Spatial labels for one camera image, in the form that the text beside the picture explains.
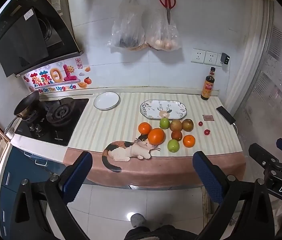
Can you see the oval patterned plate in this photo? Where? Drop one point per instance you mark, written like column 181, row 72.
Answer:
column 153, row 108

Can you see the clear plastic bag with eggs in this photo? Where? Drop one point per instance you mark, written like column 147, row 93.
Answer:
column 164, row 35

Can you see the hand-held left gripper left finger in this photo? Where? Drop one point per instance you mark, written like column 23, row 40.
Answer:
column 79, row 173

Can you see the black gas stove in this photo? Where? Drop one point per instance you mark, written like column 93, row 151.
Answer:
column 74, row 130

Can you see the brown red apple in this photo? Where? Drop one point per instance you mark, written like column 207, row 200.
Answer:
column 188, row 125
column 175, row 125

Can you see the green apple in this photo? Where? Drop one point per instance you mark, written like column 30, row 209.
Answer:
column 164, row 123
column 173, row 145

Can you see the person's dark trouser leg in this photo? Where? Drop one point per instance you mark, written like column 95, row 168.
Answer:
column 156, row 233

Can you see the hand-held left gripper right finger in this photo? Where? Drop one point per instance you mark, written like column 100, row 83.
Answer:
column 206, row 176

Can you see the frosted glass sliding door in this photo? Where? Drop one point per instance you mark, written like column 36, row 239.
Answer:
column 275, row 80

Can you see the colourful wall sticker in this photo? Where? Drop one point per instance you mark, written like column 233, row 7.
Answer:
column 56, row 77

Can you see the black smartphone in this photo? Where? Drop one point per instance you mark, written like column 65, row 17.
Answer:
column 225, row 114

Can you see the black range hood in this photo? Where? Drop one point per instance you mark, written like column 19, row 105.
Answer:
column 18, row 37

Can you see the person's grey slipper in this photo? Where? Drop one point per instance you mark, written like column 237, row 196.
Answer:
column 138, row 220

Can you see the red cherry tomato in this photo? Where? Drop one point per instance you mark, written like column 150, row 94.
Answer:
column 200, row 123
column 207, row 132

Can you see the white wall socket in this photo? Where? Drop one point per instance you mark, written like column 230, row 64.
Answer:
column 211, row 58
column 198, row 55

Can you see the blue kitchen cabinet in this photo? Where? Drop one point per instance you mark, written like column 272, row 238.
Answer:
column 18, row 165

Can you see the large orange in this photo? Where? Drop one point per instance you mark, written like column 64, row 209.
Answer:
column 156, row 136

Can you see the dark soy sauce bottle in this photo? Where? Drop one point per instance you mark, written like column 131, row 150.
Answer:
column 208, row 86

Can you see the white round plate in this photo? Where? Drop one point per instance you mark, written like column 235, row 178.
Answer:
column 106, row 100

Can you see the dark red orange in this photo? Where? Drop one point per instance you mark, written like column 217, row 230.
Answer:
column 176, row 135

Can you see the metal frying pan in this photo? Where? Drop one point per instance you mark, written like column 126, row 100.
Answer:
column 26, row 104

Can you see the small orange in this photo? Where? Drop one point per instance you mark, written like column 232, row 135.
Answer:
column 189, row 141
column 144, row 128

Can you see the striped cat print table mat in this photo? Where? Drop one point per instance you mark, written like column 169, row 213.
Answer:
column 111, row 130

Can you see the black plug adapter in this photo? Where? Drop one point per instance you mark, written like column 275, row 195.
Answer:
column 225, row 58

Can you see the clear plastic bag dark contents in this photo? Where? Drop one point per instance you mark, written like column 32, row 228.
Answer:
column 128, row 27

